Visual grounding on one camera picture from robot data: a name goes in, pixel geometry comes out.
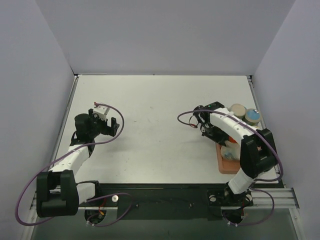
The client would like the white patterned mug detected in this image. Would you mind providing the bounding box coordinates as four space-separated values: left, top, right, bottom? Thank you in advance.
220 141 241 161

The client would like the orange mug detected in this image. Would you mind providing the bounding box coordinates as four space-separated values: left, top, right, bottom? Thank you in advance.
228 136 238 144

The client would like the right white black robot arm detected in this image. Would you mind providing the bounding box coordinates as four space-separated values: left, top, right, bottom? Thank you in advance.
192 101 278 205

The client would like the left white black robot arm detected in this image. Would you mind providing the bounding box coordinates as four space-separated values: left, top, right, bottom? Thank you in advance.
36 103 124 218

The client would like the beige patterned mug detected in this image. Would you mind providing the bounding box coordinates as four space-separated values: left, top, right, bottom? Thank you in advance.
229 103 247 120

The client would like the blue mug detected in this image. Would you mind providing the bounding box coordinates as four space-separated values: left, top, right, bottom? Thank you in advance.
244 108 261 126

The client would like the pink plastic tray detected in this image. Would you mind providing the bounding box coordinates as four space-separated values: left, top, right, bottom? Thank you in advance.
215 143 241 174

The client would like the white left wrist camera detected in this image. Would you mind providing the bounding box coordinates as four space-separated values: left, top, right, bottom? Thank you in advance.
92 102 110 122

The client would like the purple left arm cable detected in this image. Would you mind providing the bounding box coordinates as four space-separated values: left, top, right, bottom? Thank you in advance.
15 102 135 228

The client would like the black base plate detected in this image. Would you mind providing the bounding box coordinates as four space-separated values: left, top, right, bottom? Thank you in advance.
81 183 253 225

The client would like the aluminium rail frame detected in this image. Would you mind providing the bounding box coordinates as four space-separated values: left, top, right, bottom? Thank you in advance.
23 74 298 240

